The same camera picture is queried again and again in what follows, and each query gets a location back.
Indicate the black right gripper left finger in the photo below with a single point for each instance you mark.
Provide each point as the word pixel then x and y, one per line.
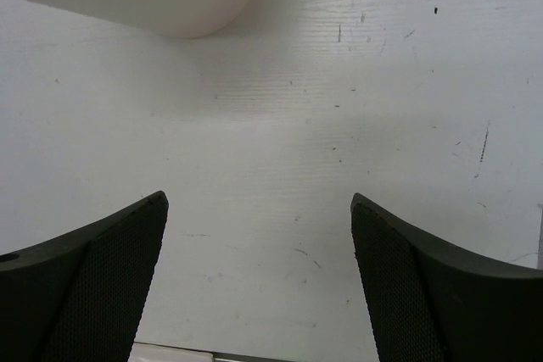
pixel 80 296

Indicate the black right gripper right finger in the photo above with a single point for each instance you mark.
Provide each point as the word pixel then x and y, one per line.
pixel 430 300

